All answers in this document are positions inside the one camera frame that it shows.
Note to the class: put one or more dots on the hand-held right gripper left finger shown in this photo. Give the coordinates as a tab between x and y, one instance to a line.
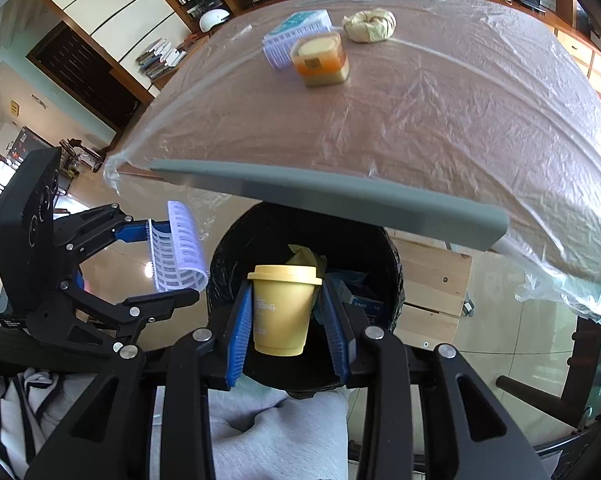
240	335

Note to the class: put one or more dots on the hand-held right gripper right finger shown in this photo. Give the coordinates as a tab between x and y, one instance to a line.
336	335

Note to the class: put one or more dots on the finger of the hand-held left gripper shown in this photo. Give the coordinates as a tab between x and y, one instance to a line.
130	232
150	305

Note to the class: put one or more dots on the yellow paper cup with lid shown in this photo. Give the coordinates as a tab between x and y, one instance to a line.
280	310

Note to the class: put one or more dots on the white perforated plastic sheet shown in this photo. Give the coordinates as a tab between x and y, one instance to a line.
180	245

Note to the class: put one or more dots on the black trash bin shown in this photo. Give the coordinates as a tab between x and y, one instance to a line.
375	257

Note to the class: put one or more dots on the dark blue cardboard box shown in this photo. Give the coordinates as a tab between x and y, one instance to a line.
355	294

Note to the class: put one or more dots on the yellow crumpled wrapper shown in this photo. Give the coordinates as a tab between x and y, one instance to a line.
305	256

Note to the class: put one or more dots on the grey trousers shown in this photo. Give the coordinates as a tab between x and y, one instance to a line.
270	435

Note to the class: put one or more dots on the grey foam table edge guard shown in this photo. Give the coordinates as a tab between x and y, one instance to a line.
330	195

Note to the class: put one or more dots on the dark wooden door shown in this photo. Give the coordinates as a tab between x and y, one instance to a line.
80	70

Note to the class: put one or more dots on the stack of books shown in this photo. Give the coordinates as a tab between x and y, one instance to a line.
160	60

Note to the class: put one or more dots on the striped grey sweater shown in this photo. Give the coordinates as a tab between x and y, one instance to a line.
15	420

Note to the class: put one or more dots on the white helmet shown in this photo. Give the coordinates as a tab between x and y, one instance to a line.
214	20

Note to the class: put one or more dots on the orange lidded plastic container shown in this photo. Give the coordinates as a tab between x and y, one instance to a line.
320	67

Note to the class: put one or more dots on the white blue-label basket box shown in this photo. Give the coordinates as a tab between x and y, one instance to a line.
290	27

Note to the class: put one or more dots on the long wooden wall cabinet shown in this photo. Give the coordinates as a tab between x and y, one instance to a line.
580	50

